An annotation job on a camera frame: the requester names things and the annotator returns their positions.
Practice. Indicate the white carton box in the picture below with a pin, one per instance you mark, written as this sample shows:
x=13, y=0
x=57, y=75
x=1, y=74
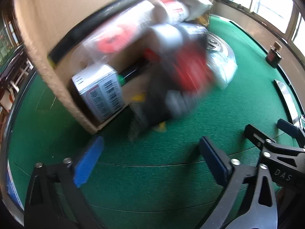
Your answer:
x=95, y=88

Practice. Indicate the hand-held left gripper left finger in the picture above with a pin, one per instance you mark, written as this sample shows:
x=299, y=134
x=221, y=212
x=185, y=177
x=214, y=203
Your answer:
x=88, y=162

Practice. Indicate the window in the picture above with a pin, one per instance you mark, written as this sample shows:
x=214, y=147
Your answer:
x=269, y=4

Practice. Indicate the clear packet with red item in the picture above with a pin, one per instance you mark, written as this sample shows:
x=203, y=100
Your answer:
x=112, y=38

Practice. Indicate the dark mahjong table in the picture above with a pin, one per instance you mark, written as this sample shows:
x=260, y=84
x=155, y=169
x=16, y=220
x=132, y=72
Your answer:
x=14, y=62

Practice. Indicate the plain white bottle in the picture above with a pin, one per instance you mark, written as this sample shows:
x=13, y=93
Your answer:
x=166, y=35

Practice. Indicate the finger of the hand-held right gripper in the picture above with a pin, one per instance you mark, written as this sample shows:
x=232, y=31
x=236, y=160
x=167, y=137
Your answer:
x=255, y=134
x=288, y=127

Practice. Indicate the grey plastic bag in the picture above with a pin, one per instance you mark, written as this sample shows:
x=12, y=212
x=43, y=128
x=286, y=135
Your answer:
x=195, y=0

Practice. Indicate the small brown bottle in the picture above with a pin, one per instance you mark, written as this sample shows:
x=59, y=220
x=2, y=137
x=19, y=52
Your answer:
x=274, y=57

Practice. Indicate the cardboard box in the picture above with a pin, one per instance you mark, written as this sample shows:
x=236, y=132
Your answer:
x=43, y=12

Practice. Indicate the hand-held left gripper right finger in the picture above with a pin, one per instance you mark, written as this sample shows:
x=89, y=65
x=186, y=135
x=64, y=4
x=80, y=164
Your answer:
x=212, y=157

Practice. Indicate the floral wall painting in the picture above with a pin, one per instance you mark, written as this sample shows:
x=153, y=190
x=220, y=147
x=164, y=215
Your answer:
x=4, y=38

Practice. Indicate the white tube with red label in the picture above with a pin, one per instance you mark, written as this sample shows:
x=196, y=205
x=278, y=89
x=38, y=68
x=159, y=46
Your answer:
x=171, y=9

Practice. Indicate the green-cap black marker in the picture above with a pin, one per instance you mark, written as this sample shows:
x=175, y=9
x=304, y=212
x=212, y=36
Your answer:
x=129, y=72

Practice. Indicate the black foil pouch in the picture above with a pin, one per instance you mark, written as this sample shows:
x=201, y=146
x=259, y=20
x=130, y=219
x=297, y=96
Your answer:
x=154, y=100

